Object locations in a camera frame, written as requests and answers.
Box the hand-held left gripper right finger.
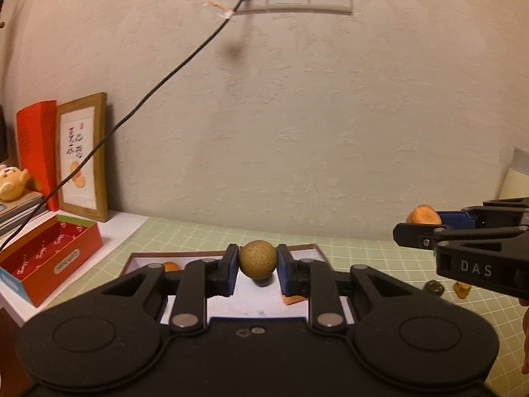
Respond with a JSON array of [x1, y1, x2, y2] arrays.
[[277, 244, 418, 333]]

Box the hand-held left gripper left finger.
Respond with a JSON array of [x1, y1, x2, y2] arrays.
[[99, 244, 241, 333]]

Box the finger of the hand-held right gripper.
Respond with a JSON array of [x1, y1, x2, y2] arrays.
[[437, 198, 529, 231], [392, 223, 529, 254]]

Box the brown round longan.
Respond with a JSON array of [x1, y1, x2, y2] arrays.
[[239, 240, 278, 279]]

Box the white shallow cardboard box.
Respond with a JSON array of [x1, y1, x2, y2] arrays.
[[120, 244, 357, 326]]

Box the person's right hand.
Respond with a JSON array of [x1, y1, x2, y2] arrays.
[[521, 298, 529, 375]]

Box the green grid cutting mat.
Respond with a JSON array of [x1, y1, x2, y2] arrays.
[[43, 215, 529, 397]]

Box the white cylindrical cup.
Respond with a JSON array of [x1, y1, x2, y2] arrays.
[[498, 147, 529, 200]]

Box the red open gift box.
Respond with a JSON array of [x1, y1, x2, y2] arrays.
[[0, 214, 104, 309]]

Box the wooden framed calligraphy picture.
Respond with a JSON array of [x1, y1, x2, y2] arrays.
[[56, 92, 110, 223]]

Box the grey book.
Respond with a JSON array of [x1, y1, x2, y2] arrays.
[[0, 190, 45, 216]]

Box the stack of books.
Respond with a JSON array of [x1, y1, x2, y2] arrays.
[[0, 204, 51, 241]]

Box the tall red box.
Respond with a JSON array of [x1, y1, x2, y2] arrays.
[[17, 100, 59, 211]]

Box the yellow plush toy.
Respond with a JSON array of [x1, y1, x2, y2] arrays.
[[0, 164, 30, 201]]

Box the black hanging bag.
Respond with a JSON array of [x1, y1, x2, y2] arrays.
[[0, 105, 9, 162]]

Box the black power cable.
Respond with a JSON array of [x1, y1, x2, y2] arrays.
[[0, 0, 249, 253]]

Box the orange white cable tag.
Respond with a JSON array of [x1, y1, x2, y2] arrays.
[[206, 2, 233, 18]]

